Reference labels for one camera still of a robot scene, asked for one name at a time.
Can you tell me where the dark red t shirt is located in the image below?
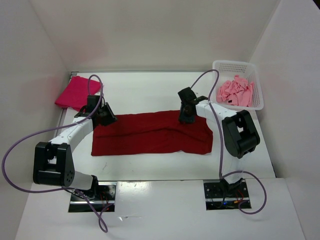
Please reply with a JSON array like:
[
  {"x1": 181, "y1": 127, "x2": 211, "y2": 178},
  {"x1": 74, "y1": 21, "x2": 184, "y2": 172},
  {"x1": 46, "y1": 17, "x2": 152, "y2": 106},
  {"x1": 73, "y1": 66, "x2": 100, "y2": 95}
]
[{"x1": 91, "y1": 110, "x2": 213, "y2": 157}]

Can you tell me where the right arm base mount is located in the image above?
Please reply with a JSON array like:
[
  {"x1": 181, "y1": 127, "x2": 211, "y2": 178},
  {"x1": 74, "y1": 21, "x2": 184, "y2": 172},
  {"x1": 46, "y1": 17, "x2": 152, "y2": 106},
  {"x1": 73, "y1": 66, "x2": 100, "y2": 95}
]
[{"x1": 203, "y1": 178, "x2": 252, "y2": 211}]

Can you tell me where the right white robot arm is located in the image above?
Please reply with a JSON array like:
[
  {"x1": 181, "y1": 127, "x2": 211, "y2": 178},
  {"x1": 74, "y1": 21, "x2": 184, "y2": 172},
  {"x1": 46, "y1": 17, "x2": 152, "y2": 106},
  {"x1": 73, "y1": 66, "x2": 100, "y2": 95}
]
[{"x1": 178, "y1": 87, "x2": 261, "y2": 197}]

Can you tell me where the light pink t shirt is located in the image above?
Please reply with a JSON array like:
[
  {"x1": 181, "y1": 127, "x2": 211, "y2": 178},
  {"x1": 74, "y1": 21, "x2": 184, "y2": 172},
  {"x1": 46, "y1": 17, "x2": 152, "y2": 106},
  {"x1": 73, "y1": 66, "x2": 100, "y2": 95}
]
[{"x1": 216, "y1": 75, "x2": 255, "y2": 107}]

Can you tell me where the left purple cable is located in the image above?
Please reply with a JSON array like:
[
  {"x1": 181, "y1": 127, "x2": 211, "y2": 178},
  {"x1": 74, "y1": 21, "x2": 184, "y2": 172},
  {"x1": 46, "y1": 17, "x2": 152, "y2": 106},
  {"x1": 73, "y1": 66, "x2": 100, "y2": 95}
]
[{"x1": 1, "y1": 74, "x2": 109, "y2": 233}]

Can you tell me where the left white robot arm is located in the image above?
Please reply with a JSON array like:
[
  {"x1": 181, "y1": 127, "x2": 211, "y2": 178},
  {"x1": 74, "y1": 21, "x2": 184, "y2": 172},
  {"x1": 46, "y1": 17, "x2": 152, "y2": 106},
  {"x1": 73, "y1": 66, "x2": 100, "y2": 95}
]
[{"x1": 33, "y1": 95, "x2": 117, "y2": 200}]

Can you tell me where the white plastic basket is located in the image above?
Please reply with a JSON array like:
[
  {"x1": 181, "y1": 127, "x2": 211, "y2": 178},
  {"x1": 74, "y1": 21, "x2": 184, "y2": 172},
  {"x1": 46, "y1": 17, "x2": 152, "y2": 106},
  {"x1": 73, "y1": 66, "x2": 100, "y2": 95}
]
[{"x1": 211, "y1": 60, "x2": 264, "y2": 111}]

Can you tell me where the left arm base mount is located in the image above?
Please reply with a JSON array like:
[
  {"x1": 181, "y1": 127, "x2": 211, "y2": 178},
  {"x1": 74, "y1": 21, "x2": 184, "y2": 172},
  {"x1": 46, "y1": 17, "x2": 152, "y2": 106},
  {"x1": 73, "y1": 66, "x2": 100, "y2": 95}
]
[{"x1": 68, "y1": 181, "x2": 117, "y2": 213}]

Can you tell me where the magenta t shirt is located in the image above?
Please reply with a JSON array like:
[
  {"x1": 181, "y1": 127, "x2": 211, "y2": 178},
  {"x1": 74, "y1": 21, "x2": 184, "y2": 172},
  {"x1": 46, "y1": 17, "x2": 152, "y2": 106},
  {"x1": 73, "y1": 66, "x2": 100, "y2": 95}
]
[{"x1": 54, "y1": 76, "x2": 101, "y2": 112}]

